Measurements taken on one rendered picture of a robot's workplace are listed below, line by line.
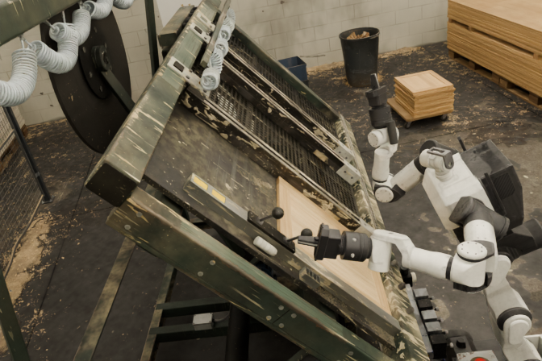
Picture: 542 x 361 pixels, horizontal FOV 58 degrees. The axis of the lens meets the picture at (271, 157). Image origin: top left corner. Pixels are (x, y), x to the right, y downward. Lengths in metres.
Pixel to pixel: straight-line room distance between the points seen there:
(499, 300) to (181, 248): 1.45
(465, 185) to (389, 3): 5.80
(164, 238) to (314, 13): 6.07
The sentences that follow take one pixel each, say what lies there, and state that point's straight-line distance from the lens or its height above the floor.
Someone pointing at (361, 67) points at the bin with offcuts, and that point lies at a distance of 6.32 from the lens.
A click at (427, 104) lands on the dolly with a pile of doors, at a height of 0.25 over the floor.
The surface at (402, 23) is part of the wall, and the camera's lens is 7.61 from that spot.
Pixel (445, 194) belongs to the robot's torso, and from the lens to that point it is 1.84.
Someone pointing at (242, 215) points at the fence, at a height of 1.48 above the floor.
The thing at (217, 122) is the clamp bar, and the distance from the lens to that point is 1.92.
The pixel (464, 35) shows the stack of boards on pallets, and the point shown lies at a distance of 6.77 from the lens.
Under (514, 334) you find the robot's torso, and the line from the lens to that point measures 2.41.
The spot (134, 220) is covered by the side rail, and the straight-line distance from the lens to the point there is 1.28.
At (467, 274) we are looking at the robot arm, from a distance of 1.49.
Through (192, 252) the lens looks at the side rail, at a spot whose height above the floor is 1.56.
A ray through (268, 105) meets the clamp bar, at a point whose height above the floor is 1.42.
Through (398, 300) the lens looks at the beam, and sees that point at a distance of 2.04.
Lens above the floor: 2.35
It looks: 28 degrees down
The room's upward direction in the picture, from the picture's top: 10 degrees counter-clockwise
